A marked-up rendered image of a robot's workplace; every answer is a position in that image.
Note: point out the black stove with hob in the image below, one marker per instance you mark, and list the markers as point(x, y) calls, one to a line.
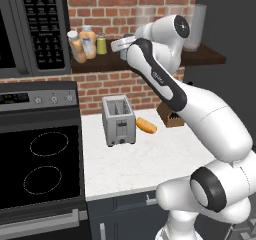
point(40, 157)

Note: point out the tall clear glass jar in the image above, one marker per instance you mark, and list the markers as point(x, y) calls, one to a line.
point(196, 27)

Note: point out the grey microwave oven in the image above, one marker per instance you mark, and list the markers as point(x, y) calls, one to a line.
point(33, 27)

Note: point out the orange bread loaf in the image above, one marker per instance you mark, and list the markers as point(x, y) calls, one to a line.
point(146, 125)

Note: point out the yellow-green shaker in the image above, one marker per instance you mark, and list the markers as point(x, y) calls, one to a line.
point(101, 45)

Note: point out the dark wooden shelf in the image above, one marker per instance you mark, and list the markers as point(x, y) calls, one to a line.
point(103, 62)

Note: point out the grey metal toaster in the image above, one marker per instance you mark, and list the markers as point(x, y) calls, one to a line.
point(119, 124)

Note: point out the dark grey cupboard door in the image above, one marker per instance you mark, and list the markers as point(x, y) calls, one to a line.
point(133, 229)

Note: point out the orange condiment bottle white cap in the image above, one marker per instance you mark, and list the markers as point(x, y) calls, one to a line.
point(77, 49)
point(88, 42)

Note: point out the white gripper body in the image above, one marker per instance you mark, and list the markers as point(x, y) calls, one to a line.
point(120, 45)

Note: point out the grey stove knob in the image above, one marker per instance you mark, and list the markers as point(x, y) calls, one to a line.
point(38, 100)
point(69, 98)
point(54, 99)

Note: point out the brown wooden knife block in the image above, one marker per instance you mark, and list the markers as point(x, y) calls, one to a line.
point(168, 117)

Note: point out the dark grey drawer front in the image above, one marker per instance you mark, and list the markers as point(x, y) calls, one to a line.
point(123, 202)

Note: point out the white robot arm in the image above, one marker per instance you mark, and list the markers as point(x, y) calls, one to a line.
point(213, 124)

